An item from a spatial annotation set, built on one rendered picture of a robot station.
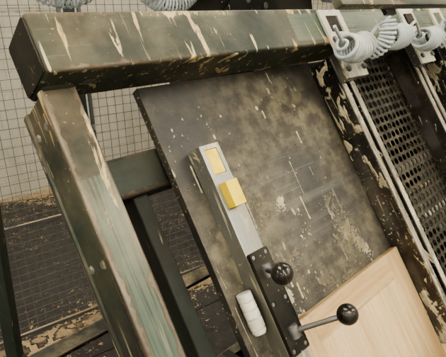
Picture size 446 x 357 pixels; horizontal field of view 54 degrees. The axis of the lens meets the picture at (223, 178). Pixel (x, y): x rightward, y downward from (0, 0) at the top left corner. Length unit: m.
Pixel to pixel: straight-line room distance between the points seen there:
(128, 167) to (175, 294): 0.25
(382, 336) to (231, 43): 0.72
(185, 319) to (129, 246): 0.21
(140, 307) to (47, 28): 0.43
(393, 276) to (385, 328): 0.13
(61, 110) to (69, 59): 0.08
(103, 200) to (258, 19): 0.54
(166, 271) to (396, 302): 0.59
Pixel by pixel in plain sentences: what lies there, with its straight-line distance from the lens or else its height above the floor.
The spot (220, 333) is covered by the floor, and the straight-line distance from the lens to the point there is 3.00.
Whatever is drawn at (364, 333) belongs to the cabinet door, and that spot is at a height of 1.27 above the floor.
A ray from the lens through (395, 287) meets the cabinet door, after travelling 1.18.
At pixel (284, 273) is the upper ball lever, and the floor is 1.54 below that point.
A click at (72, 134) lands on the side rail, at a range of 0.71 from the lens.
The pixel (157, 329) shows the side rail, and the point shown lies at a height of 1.49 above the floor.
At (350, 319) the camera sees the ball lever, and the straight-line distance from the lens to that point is 0.81.
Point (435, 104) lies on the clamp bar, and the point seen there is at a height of 1.65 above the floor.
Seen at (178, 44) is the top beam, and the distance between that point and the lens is 0.83.
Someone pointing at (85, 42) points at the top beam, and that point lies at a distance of 0.74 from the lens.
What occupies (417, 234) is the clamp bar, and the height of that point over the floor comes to 1.40.
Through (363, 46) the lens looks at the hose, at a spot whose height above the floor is 1.86.
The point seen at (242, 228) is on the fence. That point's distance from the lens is 0.83.
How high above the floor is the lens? 1.93
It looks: 21 degrees down
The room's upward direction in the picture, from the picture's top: 1 degrees counter-clockwise
